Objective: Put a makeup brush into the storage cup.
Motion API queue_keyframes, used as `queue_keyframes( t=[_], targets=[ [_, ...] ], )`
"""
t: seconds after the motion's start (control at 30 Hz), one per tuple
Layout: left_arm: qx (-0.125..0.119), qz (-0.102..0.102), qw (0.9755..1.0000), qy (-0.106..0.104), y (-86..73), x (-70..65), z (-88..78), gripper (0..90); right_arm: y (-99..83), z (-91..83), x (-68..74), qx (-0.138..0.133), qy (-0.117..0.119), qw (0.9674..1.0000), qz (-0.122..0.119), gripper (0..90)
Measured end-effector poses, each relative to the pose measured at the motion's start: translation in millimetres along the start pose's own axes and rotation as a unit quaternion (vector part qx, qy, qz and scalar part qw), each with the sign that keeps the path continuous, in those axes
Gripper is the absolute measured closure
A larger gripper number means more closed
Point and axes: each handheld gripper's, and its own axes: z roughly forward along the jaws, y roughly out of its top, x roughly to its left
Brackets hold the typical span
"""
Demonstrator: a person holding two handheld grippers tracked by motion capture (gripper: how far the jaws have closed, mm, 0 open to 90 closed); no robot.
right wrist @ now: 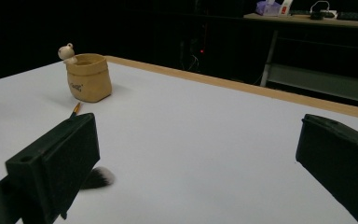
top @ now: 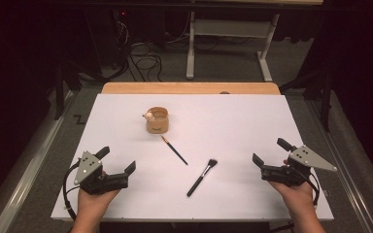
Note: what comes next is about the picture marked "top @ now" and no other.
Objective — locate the wooden table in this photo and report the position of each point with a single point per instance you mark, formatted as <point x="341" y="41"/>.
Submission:
<point x="191" y="88"/>

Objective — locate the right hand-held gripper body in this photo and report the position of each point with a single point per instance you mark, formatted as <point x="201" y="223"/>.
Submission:
<point x="307" y="160"/>

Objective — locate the person's right hand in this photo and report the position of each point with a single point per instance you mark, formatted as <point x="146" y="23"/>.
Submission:
<point x="296" y="195"/>

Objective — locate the person's left hand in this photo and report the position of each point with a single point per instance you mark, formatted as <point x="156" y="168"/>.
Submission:
<point x="92" y="202"/>

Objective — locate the black metal stand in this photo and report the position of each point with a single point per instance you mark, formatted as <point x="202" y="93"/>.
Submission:
<point x="326" y="103"/>
<point x="59" y="93"/>

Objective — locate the white desk frame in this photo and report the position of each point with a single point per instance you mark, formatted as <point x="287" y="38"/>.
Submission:
<point x="230" y="28"/>

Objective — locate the aluminium floor rail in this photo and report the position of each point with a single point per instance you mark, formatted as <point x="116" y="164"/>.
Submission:
<point x="29" y="168"/>
<point x="346" y="168"/>

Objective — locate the tan brush holder with bear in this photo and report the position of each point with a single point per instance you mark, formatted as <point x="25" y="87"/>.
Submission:
<point x="158" y="124"/>

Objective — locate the thin dark paint brush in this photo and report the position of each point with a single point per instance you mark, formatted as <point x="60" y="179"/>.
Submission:
<point x="175" y="151"/>

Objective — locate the black makeup brush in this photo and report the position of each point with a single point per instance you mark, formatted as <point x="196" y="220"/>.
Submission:
<point x="200" y="179"/>

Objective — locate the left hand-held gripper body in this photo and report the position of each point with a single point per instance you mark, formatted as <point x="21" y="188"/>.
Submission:
<point x="87" y="165"/>

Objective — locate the white table mat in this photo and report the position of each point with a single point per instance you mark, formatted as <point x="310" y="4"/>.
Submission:
<point x="233" y="129"/>

